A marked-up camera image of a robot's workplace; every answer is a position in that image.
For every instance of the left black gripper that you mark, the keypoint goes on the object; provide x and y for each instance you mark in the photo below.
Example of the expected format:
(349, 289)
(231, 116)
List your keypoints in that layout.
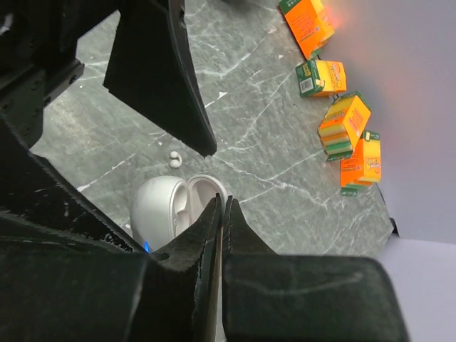
(38, 56)

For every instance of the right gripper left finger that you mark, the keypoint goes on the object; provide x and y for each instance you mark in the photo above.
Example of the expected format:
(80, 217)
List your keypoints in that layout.
(54, 288)

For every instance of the white oval earbud case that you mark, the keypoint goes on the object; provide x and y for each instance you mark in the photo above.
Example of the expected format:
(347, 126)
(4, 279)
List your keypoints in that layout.
(164, 207)

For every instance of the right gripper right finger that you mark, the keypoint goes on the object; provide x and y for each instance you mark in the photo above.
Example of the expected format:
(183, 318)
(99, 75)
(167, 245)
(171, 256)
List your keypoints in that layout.
(271, 297)

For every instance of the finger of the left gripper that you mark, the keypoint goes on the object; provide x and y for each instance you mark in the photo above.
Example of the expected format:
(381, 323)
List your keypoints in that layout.
(32, 189)
(151, 70)

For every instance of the orange green box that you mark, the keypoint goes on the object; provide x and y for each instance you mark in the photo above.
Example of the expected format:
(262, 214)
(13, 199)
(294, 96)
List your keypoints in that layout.
(309, 24)
(343, 124)
(364, 167)
(317, 78)

